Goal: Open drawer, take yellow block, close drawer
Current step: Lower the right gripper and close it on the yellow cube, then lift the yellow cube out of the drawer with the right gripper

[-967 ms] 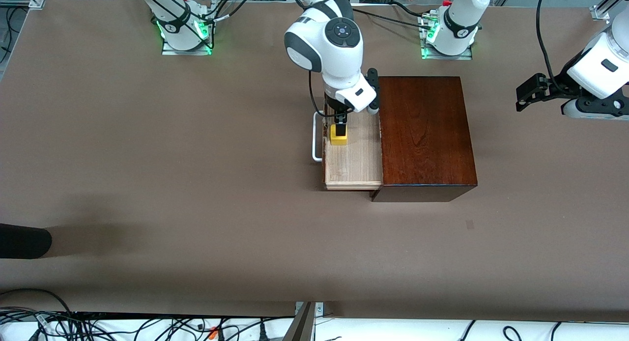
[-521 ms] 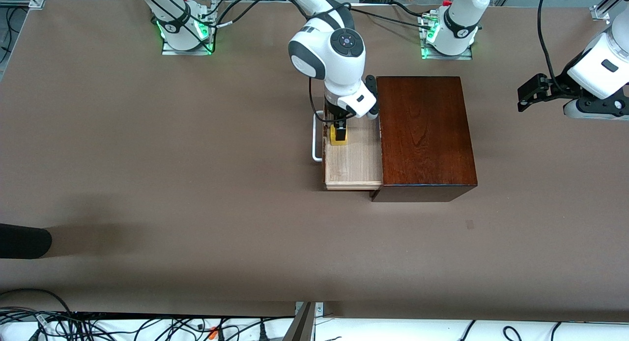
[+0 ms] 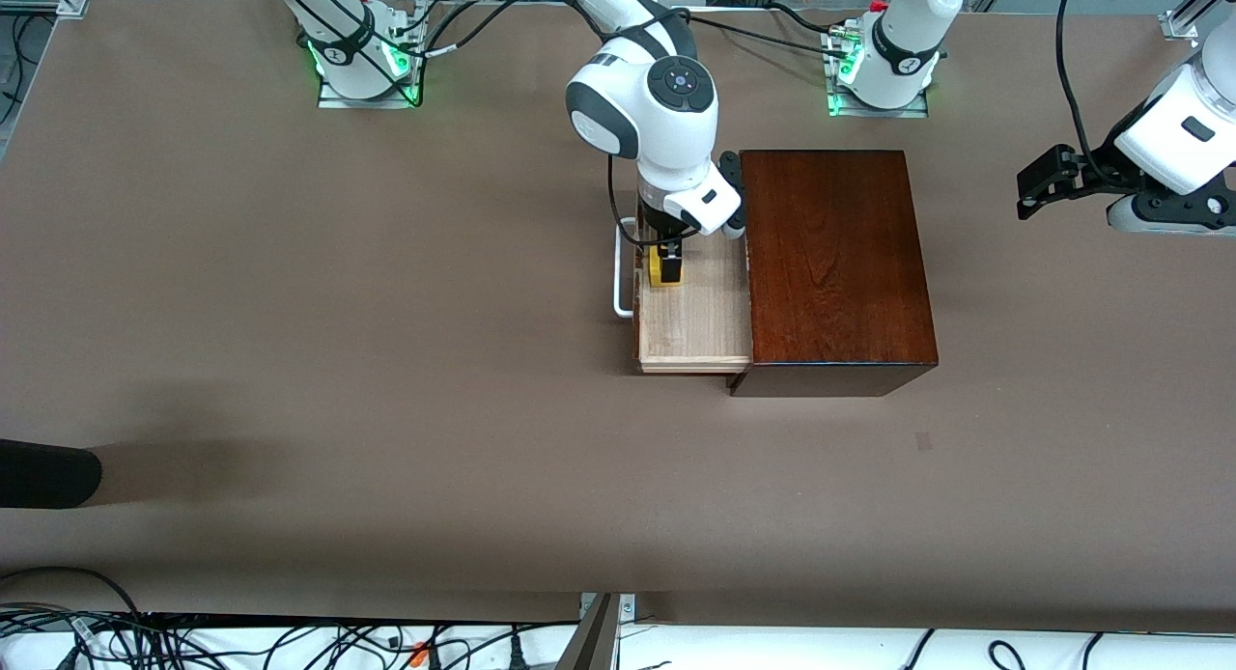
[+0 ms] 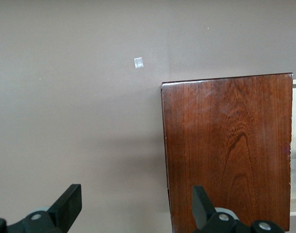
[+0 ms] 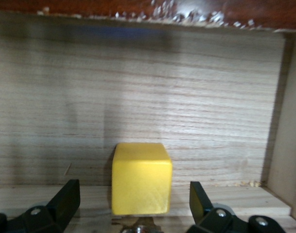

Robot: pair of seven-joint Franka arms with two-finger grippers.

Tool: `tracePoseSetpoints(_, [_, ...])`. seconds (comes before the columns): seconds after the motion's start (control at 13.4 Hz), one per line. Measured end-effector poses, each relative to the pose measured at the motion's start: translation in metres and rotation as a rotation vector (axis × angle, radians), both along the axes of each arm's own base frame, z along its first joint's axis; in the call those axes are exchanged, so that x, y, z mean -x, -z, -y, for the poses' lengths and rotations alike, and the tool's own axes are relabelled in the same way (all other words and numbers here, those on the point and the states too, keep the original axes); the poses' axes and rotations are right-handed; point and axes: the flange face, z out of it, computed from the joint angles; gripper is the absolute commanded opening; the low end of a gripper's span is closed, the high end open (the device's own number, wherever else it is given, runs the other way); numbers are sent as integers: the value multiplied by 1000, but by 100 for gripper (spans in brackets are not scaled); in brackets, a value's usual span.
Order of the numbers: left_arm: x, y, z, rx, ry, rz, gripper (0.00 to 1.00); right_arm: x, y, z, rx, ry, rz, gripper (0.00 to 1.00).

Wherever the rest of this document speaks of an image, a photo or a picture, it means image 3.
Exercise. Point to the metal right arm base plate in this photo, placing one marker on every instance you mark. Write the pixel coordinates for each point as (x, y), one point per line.
(362, 102)

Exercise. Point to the black ribbed cylinder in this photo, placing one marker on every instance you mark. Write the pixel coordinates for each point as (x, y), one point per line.
(48, 472)

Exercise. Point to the black power plug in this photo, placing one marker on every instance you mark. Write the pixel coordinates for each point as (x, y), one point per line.
(517, 651)

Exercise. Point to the aluminium profile post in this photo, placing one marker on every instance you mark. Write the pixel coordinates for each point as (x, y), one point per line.
(591, 641)

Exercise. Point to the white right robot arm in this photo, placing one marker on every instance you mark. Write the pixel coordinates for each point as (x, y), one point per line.
(666, 129)

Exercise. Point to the dark brown wooden cabinet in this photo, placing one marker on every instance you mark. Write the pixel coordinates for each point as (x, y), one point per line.
(840, 265)

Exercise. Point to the metal corner bracket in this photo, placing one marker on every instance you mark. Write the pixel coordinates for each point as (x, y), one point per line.
(629, 607)

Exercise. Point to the yellow block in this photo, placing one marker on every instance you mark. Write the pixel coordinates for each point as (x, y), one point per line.
(666, 275)

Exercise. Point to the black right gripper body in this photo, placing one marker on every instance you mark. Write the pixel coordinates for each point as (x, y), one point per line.
(660, 228)

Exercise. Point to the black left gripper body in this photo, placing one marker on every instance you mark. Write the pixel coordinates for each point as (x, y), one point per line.
(1098, 173)

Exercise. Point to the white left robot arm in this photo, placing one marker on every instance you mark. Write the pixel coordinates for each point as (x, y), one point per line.
(908, 33)

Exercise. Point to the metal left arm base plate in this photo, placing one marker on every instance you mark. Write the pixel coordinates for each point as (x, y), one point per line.
(874, 113)

